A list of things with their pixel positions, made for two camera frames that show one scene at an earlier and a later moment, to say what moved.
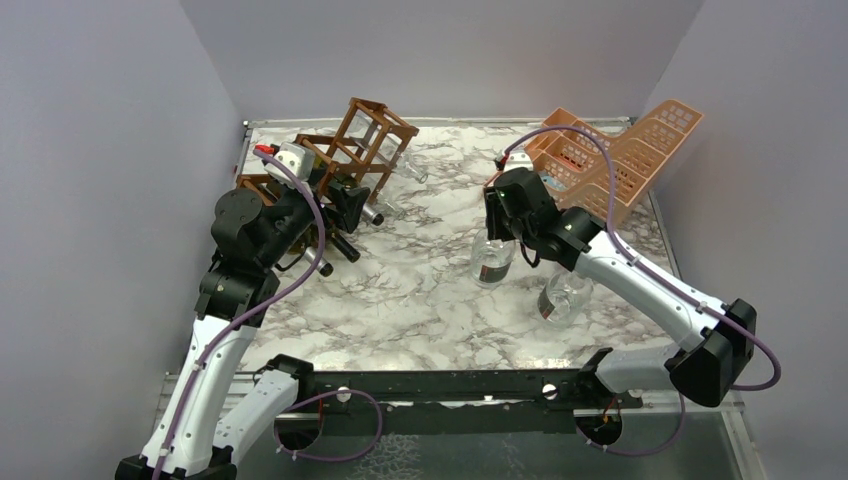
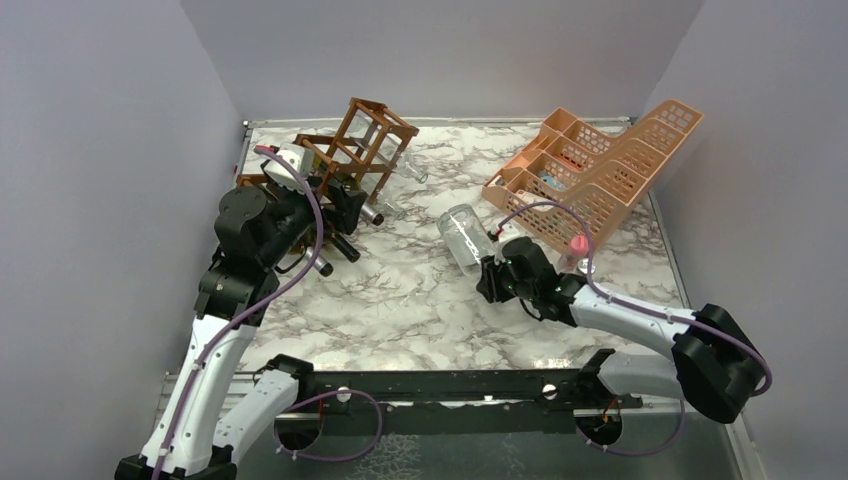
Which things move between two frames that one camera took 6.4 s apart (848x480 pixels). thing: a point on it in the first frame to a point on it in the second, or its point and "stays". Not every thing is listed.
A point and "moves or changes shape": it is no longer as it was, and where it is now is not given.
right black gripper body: x=523 y=233 to x=524 y=289
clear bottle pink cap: x=563 y=297 moves or changes shape
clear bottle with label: x=490 y=259 moves or changes shape
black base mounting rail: x=549 y=402 stays
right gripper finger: x=498 y=225 to x=496 y=280
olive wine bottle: x=324 y=267 stays
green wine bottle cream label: x=346 y=249 stays
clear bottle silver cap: x=377 y=141 stays
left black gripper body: x=294 y=214 stays
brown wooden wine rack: x=365 y=148 stays
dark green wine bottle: x=370 y=216 stays
